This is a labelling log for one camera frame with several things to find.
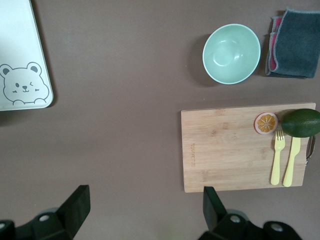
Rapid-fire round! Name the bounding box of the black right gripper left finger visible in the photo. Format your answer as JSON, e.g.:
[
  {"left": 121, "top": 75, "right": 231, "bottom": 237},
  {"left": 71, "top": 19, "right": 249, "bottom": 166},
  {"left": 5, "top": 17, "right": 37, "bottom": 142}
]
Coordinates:
[{"left": 56, "top": 184, "right": 91, "bottom": 237}]

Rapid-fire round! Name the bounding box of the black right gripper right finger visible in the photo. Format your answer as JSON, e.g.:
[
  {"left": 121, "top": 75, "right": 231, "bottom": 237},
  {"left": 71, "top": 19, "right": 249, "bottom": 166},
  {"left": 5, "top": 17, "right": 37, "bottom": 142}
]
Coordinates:
[{"left": 203, "top": 186, "right": 228, "bottom": 232}]

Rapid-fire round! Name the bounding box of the bamboo cutting board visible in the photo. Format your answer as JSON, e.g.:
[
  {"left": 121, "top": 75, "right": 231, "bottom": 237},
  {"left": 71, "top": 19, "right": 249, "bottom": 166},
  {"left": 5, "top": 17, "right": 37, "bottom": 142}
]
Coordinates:
[{"left": 180, "top": 101, "right": 317, "bottom": 193}]

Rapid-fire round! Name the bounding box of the yellow plastic fork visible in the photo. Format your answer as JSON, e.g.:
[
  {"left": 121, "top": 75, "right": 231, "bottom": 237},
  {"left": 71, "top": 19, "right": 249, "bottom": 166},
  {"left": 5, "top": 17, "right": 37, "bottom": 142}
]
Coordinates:
[{"left": 270, "top": 129, "right": 286, "bottom": 186}]

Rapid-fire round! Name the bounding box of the yellow plastic knife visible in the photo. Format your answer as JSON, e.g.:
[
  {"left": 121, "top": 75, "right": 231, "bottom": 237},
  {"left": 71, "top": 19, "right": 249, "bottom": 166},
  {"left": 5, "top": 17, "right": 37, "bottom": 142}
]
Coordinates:
[{"left": 282, "top": 136, "right": 302, "bottom": 188}]

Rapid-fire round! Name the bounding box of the orange slice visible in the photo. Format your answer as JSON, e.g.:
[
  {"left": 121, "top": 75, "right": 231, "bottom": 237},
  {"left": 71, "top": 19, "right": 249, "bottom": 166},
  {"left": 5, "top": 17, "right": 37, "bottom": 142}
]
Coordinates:
[{"left": 254, "top": 112, "right": 279, "bottom": 136}]

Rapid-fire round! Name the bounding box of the dark green avocado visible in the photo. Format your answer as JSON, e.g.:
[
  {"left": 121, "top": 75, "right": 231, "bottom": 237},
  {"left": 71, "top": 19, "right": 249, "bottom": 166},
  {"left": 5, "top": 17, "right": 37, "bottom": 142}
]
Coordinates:
[{"left": 281, "top": 108, "right": 320, "bottom": 138}]

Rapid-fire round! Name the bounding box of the mint green bowl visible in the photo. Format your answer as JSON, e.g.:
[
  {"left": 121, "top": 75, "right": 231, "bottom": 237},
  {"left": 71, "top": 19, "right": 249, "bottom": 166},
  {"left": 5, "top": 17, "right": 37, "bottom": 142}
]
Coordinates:
[{"left": 202, "top": 23, "right": 262, "bottom": 85}]

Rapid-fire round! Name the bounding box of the cream tray with bear print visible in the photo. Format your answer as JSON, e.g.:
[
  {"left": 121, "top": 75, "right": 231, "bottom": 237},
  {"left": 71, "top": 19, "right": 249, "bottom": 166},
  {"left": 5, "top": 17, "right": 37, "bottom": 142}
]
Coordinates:
[{"left": 0, "top": 0, "right": 54, "bottom": 112}]

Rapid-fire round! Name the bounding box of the folded grey pink cloth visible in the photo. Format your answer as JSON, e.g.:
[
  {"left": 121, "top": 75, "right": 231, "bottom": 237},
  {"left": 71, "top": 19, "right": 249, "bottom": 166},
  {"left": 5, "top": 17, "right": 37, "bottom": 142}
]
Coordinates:
[{"left": 264, "top": 8, "right": 320, "bottom": 80}]

